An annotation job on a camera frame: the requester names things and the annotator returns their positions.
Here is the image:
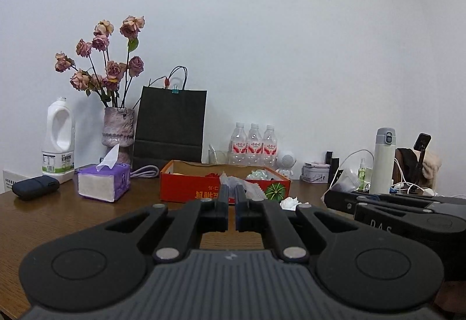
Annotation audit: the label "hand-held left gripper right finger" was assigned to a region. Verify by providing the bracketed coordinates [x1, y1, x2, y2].
[235, 183, 361, 263]

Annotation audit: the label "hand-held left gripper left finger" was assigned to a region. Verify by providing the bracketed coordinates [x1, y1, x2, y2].
[105, 183, 231, 262]

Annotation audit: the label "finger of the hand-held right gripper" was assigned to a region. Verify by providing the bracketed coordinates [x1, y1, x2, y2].
[324, 190, 466, 219]
[355, 201, 466, 220]

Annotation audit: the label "translucent white plastic piece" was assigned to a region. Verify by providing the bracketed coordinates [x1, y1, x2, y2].
[332, 168, 360, 194]

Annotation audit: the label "clear plastic bag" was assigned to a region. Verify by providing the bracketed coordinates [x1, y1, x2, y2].
[219, 172, 268, 202]

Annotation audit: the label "red cardboard box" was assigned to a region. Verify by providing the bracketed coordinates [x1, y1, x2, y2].
[159, 160, 292, 204]

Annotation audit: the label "white tissue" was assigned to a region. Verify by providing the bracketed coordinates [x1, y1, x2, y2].
[280, 197, 310, 211]

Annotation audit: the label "grey tin box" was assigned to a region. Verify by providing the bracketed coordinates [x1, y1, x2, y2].
[301, 162, 330, 183]

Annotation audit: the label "brown paper bag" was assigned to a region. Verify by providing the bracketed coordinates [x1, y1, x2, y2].
[395, 148, 425, 185]

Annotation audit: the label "beige fuzzy cloth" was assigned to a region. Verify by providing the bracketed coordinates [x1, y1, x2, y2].
[422, 151, 442, 187]

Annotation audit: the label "clear glass cup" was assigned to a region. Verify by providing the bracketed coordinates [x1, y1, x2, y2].
[208, 149, 230, 165]

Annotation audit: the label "white thermos flask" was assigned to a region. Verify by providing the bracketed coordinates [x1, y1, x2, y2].
[369, 128, 396, 195]

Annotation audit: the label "clear water bottle red label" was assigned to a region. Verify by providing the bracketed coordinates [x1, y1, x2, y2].
[229, 122, 249, 166]
[248, 123, 264, 166]
[262, 124, 280, 168]

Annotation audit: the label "white robot figure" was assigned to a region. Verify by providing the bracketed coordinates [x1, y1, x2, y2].
[276, 151, 297, 177]

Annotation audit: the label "black phone stand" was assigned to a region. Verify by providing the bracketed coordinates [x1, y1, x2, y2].
[408, 133, 432, 194]

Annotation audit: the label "black paper bag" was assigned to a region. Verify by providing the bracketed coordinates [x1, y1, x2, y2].
[132, 66, 208, 171]

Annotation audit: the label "purple tissue pack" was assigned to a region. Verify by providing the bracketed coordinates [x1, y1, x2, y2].
[75, 143, 132, 203]

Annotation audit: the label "white detergent jug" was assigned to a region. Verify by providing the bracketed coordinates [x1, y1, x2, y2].
[41, 97, 76, 184]

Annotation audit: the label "dried pink roses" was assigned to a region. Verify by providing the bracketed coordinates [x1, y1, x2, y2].
[54, 15, 145, 109]

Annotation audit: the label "black zip case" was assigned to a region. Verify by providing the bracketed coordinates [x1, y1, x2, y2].
[12, 175, 61, 201]

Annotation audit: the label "lilac cable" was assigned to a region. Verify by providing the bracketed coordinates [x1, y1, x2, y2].
[130, 165, 161, 180]

